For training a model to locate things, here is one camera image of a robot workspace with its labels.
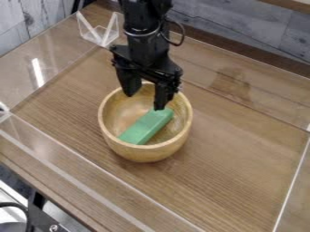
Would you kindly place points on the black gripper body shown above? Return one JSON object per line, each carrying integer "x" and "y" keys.
{"x": 145, "y": 54}

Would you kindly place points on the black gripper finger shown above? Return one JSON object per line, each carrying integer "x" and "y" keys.
{"x": 128, "y": 79}
{"x": 165, "y": 89}

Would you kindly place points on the wooden bowl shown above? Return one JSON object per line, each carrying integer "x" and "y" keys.
{"x": 117, "y": 113}

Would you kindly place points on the green rectangular block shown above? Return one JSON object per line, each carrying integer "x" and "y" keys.
{"x": 145, "y": 126}

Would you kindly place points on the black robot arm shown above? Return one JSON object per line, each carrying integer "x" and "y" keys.
{"x": 145, "y": 15}

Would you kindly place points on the clear acrylic corner bracket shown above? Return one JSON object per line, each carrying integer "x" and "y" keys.
{"x": 99, "y": 35}

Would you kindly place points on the black table leg bracket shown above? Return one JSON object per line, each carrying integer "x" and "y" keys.
{"x": 48, "y": 218}

